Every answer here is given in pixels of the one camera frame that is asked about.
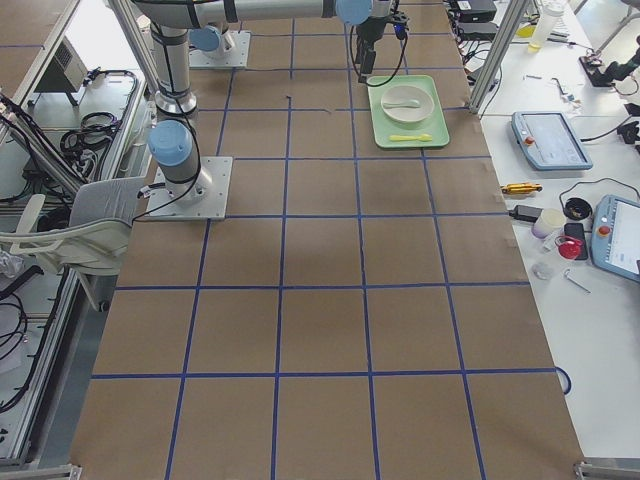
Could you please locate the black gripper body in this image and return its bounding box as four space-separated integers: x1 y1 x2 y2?
355 22 385 75

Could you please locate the white round plate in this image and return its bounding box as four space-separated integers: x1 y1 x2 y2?
381 85 435 123

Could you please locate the yellow plastic fork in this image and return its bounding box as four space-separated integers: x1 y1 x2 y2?
389 134 433 142

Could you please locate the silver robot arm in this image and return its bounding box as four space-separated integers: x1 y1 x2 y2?
189 1 392 75
134 1 391 118

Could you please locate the light green plastic spoon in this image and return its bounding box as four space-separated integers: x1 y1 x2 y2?
382 99 421 109

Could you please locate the green plastic tray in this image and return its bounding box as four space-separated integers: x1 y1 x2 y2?
367 75 450 149

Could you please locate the blue teach pendant far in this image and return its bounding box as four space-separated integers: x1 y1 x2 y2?
511 111 593 171

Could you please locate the blue teach pendant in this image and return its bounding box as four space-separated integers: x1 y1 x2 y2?
590 195 640 283
511 111 593 171

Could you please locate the black power adapter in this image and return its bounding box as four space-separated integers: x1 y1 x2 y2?
508 204 542 223

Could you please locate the white plastic cup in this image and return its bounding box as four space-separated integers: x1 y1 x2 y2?
531 208 566 239

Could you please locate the brown paper table cover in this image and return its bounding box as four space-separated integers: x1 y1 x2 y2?
70 1 582 479

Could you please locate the black smartphone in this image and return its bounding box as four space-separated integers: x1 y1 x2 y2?
564 222 589 260

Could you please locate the red round lid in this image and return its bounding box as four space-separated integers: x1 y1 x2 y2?
554 235 584 260

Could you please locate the silver allen key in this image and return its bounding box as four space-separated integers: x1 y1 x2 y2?
563 269 591 294

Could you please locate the blue teach pendant near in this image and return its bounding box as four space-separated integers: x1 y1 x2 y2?
590 195 640 283

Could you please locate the grey white office chair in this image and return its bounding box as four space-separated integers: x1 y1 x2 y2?
1 177 145 311

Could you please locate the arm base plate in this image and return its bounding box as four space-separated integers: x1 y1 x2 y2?
189 30 251 70
146 156 233 221

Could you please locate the aluminium frame post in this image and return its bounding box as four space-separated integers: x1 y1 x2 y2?
468 0 528 114

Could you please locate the yellow handled tool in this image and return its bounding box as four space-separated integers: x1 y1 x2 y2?
501 182 543 195

